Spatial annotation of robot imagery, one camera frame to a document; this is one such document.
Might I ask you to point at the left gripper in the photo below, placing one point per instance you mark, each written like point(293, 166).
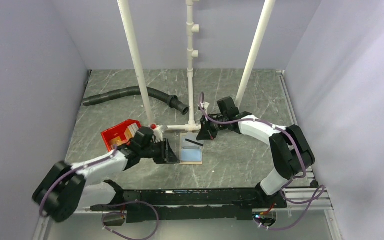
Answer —
point(167, 155)

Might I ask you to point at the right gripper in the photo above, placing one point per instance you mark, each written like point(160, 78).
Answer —
point(206, 132)

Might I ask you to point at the white cards stack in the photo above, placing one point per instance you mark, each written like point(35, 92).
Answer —
point(131, 130)

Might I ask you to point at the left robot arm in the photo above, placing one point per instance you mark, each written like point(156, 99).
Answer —
point(67, 187)

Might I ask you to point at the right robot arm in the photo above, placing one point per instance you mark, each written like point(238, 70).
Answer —
point(290, 150)

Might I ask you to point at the red plastic bin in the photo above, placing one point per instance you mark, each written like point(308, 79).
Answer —
point(114, 136)

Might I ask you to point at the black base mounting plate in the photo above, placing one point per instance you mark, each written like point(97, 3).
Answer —
point(191, 204)

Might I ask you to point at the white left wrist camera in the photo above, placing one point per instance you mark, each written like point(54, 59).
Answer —
point(158, 132)

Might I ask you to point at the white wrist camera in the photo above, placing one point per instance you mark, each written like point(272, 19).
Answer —
point(158, 132)
point(203, 106)

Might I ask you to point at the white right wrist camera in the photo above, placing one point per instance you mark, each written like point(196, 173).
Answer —
point(203, 106)

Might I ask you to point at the white PVC pipe frame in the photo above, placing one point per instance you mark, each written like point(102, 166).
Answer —
point(191, 53)

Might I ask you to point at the aluminium extrusion rail frame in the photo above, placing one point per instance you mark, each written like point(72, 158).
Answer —
point(262, 217)

